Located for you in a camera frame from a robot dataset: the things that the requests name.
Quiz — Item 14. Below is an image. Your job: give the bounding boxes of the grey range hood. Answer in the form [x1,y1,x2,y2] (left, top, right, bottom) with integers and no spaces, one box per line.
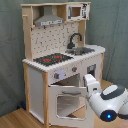
[34,6,64,27]

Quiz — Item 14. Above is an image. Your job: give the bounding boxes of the white oven door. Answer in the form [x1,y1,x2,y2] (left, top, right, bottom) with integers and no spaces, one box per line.
[49,85,94,128]

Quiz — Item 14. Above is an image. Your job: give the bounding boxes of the wooden toy kitchen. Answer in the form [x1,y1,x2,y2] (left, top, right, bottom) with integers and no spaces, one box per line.
[22,2,105,128]

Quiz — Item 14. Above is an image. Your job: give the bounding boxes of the red grey knob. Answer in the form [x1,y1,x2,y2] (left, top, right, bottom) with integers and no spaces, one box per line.
[54,73,60,79]
[71,65,78,73]

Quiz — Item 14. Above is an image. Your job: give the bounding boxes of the small metal pot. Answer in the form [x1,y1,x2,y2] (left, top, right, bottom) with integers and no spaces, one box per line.
[74,49,85,55]

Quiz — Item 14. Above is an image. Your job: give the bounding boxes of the grey toy sink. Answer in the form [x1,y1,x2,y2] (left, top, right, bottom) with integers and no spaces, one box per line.
[65,47,95,56]

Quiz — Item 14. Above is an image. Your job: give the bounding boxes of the grey ice dispenser panel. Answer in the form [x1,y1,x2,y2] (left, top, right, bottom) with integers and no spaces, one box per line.
[87,65,96,76]

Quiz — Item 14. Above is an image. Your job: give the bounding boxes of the white toy microwave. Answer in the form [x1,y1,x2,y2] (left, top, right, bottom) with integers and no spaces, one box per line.
[67,3,90,21]

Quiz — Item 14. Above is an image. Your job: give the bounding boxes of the red grey right knob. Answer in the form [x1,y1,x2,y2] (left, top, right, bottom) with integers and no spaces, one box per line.
[71,65,78,73]

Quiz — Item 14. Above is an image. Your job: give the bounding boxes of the black toy faucet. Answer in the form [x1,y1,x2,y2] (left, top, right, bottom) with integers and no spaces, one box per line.
[67,33,82,49]

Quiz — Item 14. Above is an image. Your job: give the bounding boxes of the black stovetop red burners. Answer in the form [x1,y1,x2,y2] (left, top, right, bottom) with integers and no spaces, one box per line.
[34,53,71,67]

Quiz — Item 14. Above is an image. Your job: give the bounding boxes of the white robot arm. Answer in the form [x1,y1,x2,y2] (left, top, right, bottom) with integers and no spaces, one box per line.
[83,74,128,122]

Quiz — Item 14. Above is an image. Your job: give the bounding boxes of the red grey left knob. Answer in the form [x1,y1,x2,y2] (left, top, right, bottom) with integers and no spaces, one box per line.
[54,73,60,79]

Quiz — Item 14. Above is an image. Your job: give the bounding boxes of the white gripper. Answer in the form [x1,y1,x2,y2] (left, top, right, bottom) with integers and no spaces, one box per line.
[83,74,102,97]

